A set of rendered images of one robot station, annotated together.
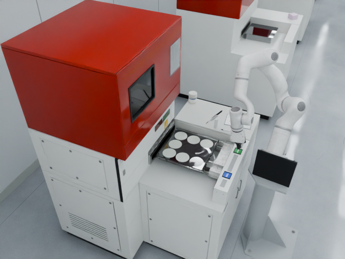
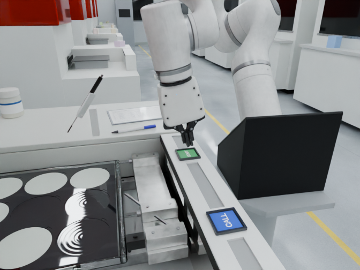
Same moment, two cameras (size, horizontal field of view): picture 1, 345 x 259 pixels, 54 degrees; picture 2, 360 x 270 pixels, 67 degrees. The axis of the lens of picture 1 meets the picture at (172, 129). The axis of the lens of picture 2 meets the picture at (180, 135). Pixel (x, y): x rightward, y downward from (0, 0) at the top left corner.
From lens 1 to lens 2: 190 cm
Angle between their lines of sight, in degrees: 36
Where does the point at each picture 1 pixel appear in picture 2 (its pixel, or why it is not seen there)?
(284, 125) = (260, 54)
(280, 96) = (219, 9)
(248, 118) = (209, 14)
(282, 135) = (268, 77)
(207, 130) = (79, 148)
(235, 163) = (209, 179)
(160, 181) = not seen: outside the picture
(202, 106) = (42, 114)
